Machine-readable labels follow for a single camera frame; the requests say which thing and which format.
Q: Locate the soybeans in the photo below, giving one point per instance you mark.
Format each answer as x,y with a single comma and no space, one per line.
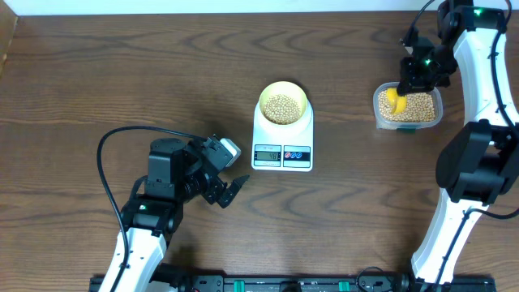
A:
420,108

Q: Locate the white digital kitchen scale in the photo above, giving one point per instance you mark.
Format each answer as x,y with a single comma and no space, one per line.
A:
283,147

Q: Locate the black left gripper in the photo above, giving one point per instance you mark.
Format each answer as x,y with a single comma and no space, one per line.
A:
217,187

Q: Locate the yellow plastic scoop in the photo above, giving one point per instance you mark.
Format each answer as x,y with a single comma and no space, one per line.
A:
398,103

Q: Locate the yellow bowl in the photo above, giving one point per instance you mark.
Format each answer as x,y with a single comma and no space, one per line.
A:
283,103

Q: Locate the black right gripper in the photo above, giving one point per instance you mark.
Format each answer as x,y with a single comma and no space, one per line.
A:
409,82

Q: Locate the clear plastic container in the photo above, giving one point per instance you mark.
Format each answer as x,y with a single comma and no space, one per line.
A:
382,123

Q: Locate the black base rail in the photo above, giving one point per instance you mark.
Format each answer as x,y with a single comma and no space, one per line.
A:
278,284

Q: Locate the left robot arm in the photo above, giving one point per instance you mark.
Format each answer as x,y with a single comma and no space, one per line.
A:
177,172

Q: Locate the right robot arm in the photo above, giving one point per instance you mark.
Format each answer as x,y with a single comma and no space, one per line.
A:
481,161

